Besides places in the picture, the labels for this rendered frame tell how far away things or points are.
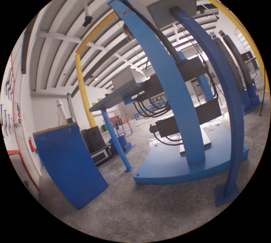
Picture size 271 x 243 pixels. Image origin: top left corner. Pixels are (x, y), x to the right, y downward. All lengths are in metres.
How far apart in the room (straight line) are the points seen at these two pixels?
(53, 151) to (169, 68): 1.30
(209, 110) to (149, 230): 1.15
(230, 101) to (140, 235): 0.92
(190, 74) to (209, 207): 1.15
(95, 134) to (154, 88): 1.63
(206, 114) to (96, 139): 2.03
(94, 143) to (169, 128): 1.61
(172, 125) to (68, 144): 1.14
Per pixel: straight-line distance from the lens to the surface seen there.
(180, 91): 0.72
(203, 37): 0.43
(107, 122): 1.27
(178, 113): 0.73
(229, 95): 0.39
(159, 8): 0.52
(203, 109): 0.99
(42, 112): 11.25
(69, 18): 6.81
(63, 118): 1.86
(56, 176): 1.09
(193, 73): 0.99
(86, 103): 3.08
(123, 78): 0.85
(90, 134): 2.08
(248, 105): 2.17
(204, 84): 1.00
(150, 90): 0.99
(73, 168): 1.11
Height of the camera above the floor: 0.78
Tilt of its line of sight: 4 degrees up
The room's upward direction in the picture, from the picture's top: 22 degrees counter-clockwise
